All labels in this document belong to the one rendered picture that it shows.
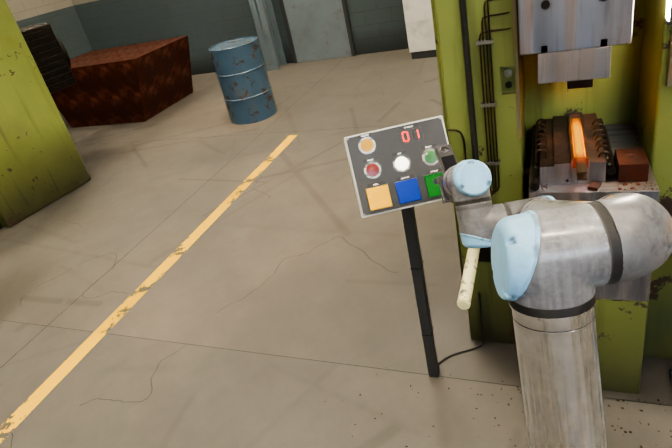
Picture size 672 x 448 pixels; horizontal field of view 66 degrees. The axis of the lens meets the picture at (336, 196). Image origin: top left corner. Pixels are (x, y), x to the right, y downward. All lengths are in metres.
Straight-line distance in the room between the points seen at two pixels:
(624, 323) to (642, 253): 1.43
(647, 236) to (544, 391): 0.26
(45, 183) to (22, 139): 0.47
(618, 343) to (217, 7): 7.96
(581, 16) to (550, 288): 1.10
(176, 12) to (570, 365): 9.13
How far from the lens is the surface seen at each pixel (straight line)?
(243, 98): 6.07
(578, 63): 1.74
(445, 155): 1.50
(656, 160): 2.05
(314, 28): 8.37
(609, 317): 2.17
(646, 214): 0.79
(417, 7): 7.19
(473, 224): 1.29
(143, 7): 9.96
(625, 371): 2.36
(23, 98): 5.67
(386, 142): 1.74
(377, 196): 1.72
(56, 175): 5.81
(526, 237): 0.72
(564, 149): 1.96
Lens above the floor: 1.83
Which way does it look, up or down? 27 degrees down
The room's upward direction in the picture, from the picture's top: 13 degrees counter-clockwise
